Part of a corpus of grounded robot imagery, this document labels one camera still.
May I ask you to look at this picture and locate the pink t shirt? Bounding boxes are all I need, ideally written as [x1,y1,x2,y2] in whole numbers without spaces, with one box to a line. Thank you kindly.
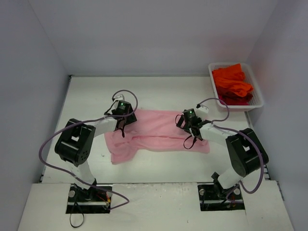
[103,108,210,165]

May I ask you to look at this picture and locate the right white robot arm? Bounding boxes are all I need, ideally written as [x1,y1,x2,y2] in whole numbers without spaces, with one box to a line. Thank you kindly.
[175,109,269,198]

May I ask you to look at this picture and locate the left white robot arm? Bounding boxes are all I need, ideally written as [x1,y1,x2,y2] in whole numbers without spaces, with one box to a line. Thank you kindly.
[54,100,137,202]

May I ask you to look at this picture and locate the dark red t shirt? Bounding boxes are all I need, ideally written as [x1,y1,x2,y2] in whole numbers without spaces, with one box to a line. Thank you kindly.
[218,93,253,105]

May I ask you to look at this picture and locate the orange t shirt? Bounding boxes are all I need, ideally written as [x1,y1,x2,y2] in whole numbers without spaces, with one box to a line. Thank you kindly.
[212,64,254,98]

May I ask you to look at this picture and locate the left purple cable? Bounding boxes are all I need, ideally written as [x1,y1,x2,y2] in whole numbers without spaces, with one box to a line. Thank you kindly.
[38,89,139,209]

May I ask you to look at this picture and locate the purple cable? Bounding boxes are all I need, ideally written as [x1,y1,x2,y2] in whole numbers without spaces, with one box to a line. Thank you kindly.
[196,97,265,203]
[38,89,139,209]

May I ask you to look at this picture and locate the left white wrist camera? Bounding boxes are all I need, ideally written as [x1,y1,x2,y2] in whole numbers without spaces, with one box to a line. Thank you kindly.
[112,94,125,101]

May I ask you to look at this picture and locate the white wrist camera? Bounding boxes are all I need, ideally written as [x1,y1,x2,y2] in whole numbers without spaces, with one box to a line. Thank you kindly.
[112,94,125,101]
[195,105,209,119]

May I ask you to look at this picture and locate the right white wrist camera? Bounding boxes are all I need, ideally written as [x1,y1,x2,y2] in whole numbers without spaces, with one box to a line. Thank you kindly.
[195,105,209,119]

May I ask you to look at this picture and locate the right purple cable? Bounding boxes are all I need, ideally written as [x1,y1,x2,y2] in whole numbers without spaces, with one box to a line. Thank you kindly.
[196,97,265,203]

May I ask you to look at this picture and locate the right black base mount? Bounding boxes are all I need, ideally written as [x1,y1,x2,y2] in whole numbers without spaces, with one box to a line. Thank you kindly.
[197,183,245,212]

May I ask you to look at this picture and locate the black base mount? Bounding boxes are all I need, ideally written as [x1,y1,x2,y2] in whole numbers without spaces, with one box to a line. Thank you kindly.
[197,183,245,212]
[66,184,112,214]

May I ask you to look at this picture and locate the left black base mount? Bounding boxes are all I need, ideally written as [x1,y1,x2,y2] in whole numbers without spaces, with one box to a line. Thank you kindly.
[66,184,112,214]

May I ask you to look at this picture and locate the thin black cable loop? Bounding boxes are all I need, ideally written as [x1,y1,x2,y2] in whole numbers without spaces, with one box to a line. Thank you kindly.
[69,200,85,228]

